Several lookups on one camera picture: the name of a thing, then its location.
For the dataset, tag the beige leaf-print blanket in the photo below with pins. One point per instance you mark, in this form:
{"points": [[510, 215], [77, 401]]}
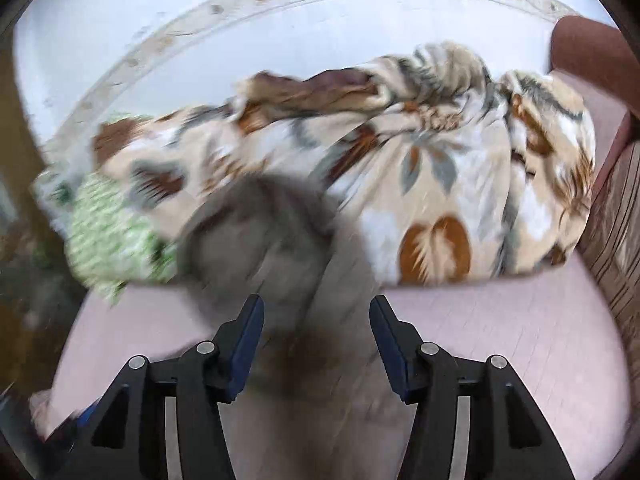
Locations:
{"points": [[448, 174]]}

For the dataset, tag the wooden glass-door wardrobe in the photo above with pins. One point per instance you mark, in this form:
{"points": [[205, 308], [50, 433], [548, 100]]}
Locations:
{"points": [[39, 297]]}

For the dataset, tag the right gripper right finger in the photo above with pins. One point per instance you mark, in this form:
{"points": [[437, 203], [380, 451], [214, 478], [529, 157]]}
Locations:
{"points": [[509, 436]]}

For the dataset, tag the grey-brown padded jacket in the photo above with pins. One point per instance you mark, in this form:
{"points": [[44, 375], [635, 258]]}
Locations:
{"points": [[317, 404]]}

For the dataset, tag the pink quilted bed cover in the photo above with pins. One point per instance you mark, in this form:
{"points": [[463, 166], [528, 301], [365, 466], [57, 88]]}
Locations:
{"points": [[554, 327]]}

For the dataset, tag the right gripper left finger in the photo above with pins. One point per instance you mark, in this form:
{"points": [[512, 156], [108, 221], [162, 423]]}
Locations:
{"points": [[122, 435]]}

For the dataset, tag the green white patterned pillow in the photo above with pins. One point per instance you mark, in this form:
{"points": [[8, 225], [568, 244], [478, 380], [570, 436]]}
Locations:
{"points": [[109, 245]]}

